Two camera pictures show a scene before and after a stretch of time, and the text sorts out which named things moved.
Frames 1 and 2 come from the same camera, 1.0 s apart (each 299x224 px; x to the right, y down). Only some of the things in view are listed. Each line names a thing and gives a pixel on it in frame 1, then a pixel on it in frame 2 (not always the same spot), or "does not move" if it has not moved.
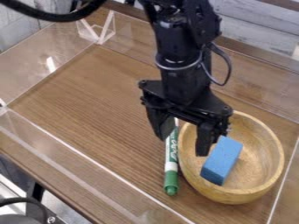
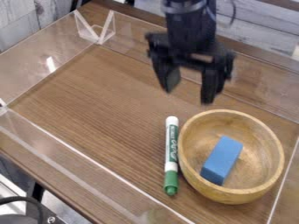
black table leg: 38,192 does not move
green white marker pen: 173,159 does not move
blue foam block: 221,160 does not move
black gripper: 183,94 -> 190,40
